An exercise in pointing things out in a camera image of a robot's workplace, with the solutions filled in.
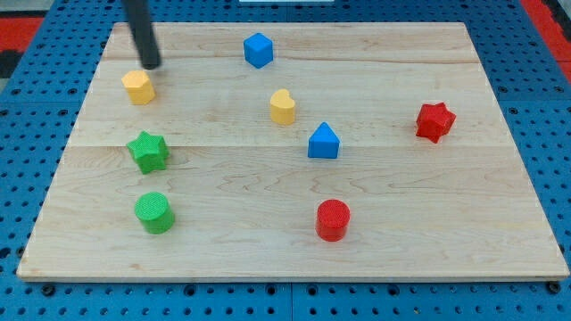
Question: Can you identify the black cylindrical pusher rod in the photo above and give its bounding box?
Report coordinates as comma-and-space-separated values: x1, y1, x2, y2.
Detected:
121, 0, 161, 70

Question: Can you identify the yellow hexagon block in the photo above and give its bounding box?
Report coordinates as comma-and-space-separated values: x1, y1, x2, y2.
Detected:
121, 70, 156, 105

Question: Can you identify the green star block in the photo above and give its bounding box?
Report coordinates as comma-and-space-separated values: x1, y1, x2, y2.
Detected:
126, 131, 170, 175

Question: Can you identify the red star block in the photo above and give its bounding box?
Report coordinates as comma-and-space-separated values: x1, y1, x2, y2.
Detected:
416, 103, 456, 144

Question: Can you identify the blue cube block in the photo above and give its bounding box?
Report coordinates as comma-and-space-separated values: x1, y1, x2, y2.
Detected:
243, 33, 273, 69

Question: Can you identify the yellow heart block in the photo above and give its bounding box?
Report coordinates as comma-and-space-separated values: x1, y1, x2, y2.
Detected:
269, 88, 296, 125

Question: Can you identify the green cylinder block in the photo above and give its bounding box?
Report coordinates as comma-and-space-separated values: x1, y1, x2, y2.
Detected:
135, 192, 175, 235

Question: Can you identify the light wooden board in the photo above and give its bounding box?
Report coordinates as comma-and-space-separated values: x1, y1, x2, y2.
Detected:
17, 22, 569, 283

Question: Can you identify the blue triangle block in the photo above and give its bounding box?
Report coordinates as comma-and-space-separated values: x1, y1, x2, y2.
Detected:
308, 122, 341, 159

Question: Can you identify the red cylinder block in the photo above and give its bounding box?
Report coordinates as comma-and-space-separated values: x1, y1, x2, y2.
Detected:
315, 199, 351, 242

